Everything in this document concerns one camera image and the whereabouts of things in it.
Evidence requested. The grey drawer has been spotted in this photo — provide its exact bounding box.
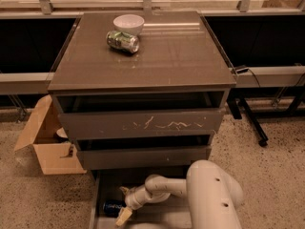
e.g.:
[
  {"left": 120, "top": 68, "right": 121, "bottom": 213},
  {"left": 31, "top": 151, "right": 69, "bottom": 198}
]
[
  {"left": 52, "top": 89, "right": 229, "bottom": 140},
  {"left": 89, "top": 165, "right": 206, "bottom": 229},
  {"left": 77, "top": 135, "right": 212, "bottom": 170}
]

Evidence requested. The white bowl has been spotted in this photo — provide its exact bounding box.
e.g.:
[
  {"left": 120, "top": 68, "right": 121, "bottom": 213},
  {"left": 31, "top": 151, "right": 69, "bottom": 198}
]
[{"left": 113, "top": 14, "right": 145, "bottom": 35}]

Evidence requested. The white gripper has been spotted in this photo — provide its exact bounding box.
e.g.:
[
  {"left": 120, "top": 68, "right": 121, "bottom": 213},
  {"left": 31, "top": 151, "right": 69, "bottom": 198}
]
[{"left": 115, "top": 185, "right": 150, "bottom": 227}]

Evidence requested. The grey middle drawer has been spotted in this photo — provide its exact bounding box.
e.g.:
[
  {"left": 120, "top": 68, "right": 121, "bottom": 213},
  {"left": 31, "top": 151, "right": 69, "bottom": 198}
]
[{"left": 77, "top": 135, "right": 212, "bottom": 170}]

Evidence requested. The dark grey drawer cabinet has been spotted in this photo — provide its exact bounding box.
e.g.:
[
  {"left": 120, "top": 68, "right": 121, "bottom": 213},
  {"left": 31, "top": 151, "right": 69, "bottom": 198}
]
[{"left": 49, "top": 11, "right": 235, "bottom": 170}]

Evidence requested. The open cardboard box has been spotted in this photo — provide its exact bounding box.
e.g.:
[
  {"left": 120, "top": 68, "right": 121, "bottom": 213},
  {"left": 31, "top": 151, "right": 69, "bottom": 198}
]
[{"left": 14, "top": 95, "right": 87, "bottom": 175}]

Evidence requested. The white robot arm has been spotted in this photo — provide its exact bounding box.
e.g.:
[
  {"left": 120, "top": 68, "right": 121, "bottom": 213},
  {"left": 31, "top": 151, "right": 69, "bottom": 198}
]
[{"left": 115, "top": 160, "right": 244, "bottom": 229}]

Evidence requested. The blue pepsi can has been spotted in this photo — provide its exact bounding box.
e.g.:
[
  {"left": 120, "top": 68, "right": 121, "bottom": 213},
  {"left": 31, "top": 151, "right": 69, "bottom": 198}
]
[{"left": 103, "top": 200, "right": 126, "bottom": 217}]

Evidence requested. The black cable with plug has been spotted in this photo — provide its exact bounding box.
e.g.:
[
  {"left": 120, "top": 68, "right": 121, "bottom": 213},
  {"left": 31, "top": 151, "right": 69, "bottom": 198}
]
[{"left": 231, "top": 64, "right": 262, "bottom": 89}]

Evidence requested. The black wheeled stand leg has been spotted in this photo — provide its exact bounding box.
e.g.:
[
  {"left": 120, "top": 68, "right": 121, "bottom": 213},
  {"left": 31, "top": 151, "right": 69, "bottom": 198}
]
[{"left": 227, "top": 96, "right": 269, "bottom": 147}]

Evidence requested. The green soda can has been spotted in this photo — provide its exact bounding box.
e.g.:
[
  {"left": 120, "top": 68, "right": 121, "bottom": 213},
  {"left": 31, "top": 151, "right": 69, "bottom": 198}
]
[{"left": 106, "top": 31, "right": 139, "bottom": 53}]

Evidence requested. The grey window railing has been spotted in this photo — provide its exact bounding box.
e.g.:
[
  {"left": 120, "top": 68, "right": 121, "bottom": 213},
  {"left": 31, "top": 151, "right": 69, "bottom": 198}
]
[{"left": 1, "top": 0, "right": 304, "bottom": 94}]

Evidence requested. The grey bottom drawer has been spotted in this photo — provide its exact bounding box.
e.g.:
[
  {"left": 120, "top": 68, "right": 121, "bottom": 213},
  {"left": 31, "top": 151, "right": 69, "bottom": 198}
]
[{"left": 89, "top": 165, "right": 206, "bottom": 229}]

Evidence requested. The grey top drawer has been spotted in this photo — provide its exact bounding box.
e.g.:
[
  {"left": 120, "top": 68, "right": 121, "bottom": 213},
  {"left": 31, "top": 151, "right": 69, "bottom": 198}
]
[{"left": 52, "top": 89, "right": 229, "bottom": 140}]

